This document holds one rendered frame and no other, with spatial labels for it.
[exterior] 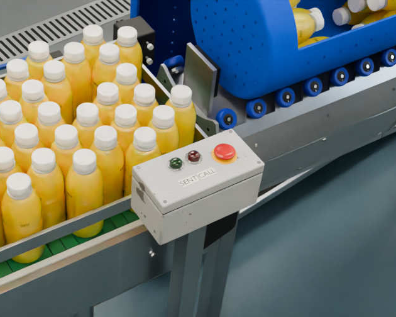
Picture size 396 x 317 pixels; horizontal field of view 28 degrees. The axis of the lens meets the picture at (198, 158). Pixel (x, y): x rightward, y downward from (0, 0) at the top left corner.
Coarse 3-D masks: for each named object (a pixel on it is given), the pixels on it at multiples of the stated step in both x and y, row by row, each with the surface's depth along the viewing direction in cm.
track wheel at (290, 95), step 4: (284, 88) 165; (288, 88) 165; (276, 92) 165; (280, 92) 164; (284, 92) 165; (288, 92) 165; (292, 92) 166; (276, 96) 165; (280, 96) 164; (284, 96) 165; (288, 96) 165; (292, 96) 166; (276, 100) 165; (280, 100) 164; (284, 100) 165; (288, 100) 165; (292, 100) 166; (280, 104) 165; (284, 104) 165; (288, 104) 165
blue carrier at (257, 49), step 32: (192, 0) 165; (224, 0) 155; (256, 0) 146; (288, 0) 148; (320, 0) 185; (224, 32) 159; (256, 32) 149; (288, 32) 148; (320, 32) 183; (352, 32) 157; (384, 32) 163; (224, 64) 163; (256, 64) 153; (288, 64) 152; (320, 64) 158; (256, 96) 158
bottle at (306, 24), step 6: (294, 12) 160; (300, 12) 160; (300, 18) 158; (306, 18) 159; (312, 18) 161; (300, 24) 157; (306, 24) 158; (312, 24) 159; (300, 30) 157; (306, 30) 158; (312, 30) 160; (300, 36) 158; (306, 36) 159; (300, 42) 160
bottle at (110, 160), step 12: (96, 144) 137; (96, 156) 137; (108, 156) 137; (120, 156) 139; (108, 168) 138; (120, 168) 140; (108, 180) 140; (120, 180) 142; (108, 192) 143; (120, 192) 145
